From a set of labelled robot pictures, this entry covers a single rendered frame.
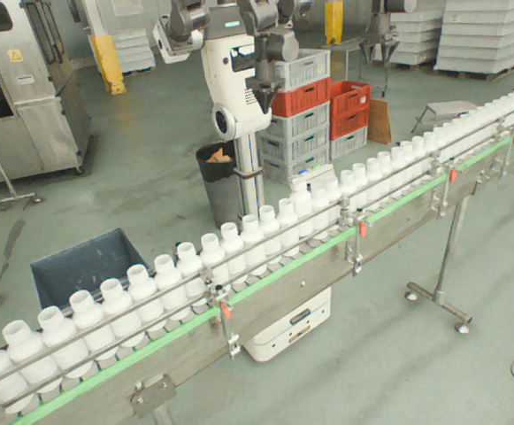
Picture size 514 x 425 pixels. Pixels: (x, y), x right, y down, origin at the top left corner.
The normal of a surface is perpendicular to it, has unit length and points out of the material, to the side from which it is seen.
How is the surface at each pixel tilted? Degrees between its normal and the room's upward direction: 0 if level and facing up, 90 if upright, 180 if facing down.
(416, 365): 0
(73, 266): 90
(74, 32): 90
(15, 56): 90
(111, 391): 90
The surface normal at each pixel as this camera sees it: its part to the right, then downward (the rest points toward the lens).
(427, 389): -0.09, -0.84
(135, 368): 0.59, 0.39
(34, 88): 0.30, 0.49
